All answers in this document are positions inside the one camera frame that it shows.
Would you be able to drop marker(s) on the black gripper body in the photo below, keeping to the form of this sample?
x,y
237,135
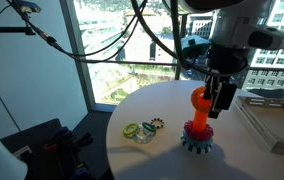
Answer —
x,y
227,61

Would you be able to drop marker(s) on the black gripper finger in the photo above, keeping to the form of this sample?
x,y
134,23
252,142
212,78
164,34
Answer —
x,y
228,96
208,89

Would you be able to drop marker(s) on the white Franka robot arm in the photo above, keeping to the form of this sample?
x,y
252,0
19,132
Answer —
x,y
235,23

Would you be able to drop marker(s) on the narrow white window mullion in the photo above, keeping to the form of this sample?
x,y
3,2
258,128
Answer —
x,y
181,36

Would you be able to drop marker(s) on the light wooden tray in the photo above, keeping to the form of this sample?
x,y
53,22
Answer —
x,y
275,123

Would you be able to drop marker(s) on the dark window railing bar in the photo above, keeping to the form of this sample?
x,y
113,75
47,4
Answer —
x,y
142,62

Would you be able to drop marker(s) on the wide white window mullion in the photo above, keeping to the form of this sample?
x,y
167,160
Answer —
x,y
78,60

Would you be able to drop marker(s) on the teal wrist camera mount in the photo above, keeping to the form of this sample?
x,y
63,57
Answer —
x,y
195,45

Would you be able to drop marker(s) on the blue grey stereo camera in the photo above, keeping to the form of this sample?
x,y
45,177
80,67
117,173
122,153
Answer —
x,y
28,6

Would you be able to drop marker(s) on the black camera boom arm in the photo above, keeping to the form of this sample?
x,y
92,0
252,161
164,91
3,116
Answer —
x,y
5,30

